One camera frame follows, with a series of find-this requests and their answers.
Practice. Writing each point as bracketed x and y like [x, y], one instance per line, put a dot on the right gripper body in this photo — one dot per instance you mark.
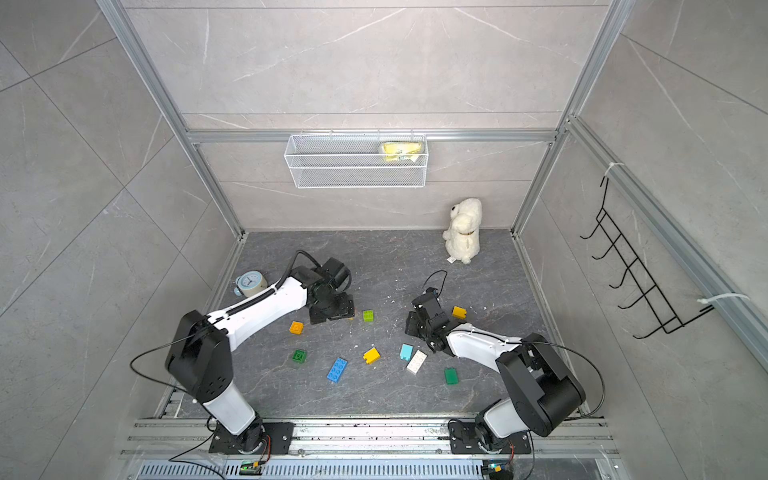
[416, 328]

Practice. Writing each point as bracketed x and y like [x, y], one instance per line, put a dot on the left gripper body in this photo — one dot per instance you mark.
[336, 308]

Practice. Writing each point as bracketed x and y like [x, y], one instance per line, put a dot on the small yellow lego brick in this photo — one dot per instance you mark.
[459, 313]

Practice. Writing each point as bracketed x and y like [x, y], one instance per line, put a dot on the cyan lego brick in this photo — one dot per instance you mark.
[406, 352]

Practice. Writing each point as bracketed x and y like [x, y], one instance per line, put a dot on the orange-yellow lego brick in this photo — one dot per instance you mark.
[296, 328]

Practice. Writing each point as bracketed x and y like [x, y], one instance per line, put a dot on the blue long lego brick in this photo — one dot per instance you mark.
[336, 370]

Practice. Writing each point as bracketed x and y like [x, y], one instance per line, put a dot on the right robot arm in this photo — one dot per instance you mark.
[542, 391]

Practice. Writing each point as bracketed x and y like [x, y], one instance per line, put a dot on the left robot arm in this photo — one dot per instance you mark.
[200, 357]

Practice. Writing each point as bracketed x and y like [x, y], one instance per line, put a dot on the white long lego brick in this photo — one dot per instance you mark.
[416, 362]

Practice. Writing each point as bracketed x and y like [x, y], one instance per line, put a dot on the green flat lego brick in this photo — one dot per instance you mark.
[451, 376]

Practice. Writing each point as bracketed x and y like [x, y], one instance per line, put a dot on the dark green lego brick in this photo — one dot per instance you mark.
[299, 356]

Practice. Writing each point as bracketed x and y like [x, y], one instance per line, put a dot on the yellow stepped lego brick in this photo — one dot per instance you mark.
[371, 356]

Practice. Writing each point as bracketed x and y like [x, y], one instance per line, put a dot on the tape roll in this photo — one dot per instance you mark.
[249, 284]

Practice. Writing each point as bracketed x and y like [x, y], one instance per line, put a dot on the white plush toy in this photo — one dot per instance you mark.
[462, 236]

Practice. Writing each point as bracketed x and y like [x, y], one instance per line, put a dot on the yellow sponge in basket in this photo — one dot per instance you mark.
[401, 151]

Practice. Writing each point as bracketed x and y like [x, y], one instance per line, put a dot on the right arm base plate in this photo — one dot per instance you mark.
[469, 438]

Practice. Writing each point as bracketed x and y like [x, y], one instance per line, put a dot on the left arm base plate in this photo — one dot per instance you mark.
[271, 437]

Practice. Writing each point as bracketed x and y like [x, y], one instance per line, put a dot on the white wire mesh basket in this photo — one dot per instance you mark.
[346, 161]

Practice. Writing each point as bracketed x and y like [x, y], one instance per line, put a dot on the black wire hook rack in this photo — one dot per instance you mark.
[635, 272]

